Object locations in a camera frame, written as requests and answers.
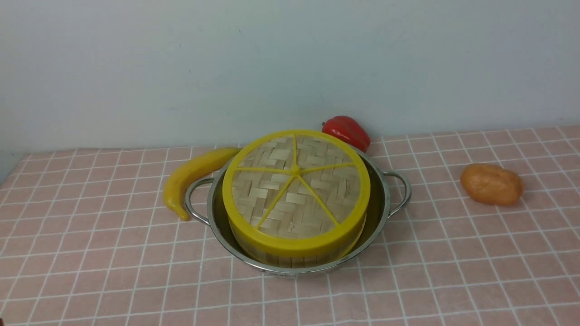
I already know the yellow bamboo steamer lid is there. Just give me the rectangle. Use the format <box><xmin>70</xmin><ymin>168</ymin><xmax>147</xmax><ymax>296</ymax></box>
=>
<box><xmin>222</xmin><ymin>129</ymin><xmax>371</xmax><ymax>259</ymax></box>

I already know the yellow bamboo steamer basket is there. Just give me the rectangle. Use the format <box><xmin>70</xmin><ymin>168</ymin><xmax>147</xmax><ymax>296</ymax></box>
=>
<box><xmin>229</xmin><ymin>209</ymin><xmax>367</xmax><ymax>268</ymax></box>

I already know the stainless steel pot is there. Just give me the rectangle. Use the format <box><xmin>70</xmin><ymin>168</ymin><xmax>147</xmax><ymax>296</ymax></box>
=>
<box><xmin>181</xmin><ymin>150</ymin><xmax>412</xmax><ymax>279</ymax></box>

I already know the red plastic bell pepper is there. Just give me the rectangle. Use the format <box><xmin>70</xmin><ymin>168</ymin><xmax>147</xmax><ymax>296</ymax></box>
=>
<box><xmin>322</xmin><ymin>115</ymin><xmax>371</xmax><ymax>153</ymax></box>

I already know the yellow plastic banana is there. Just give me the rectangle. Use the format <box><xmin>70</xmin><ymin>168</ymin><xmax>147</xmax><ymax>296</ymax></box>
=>
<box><xmin>163</xmin><ymin>147</ymin><xmax>241</xmax><ymax>221</ymax></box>

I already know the orange brown potato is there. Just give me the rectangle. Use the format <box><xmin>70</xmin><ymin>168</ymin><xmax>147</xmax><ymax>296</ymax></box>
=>
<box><xmin>460</xmin><ymin>163</ymin><xmax>525</xmax><ymax>206</ymax></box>

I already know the pink checkered tablecloth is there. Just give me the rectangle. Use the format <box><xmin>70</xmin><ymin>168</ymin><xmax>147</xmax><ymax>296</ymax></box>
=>
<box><xmin>0</xmin><ymin>126</ymin><xmax>580</xmax><ymax>326</ymax></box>

